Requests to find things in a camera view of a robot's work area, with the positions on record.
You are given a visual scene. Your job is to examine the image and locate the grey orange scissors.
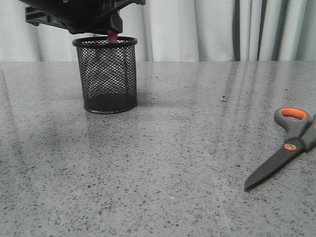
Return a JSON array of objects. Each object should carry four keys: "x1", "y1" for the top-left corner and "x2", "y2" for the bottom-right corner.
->
[{"x1": 244, "y1": 107, "x2": 316, "y2": 191}]

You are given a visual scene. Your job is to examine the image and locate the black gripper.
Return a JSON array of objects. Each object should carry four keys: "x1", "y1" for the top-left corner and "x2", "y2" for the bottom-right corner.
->
[{"x1": 22, "y1": 0, "x2": 146, "y2": 34}]

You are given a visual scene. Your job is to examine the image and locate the pink pen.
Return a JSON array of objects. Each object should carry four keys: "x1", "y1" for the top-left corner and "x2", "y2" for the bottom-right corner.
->
[{"x1": 107, "y1": 30, "x2": 118, "y2": 55}]

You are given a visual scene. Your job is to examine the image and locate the grey curtain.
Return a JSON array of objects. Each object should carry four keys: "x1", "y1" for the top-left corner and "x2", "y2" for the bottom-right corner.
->
[{"x1": 0, "y1": 0, "x2": 316, "y2": 62}]

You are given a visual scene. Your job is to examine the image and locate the black mesh pen cup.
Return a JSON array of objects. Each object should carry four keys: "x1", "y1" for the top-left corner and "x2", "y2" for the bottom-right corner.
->
[{"x1": 72, "y1": 36, "x2": 138, "y2": 114}]

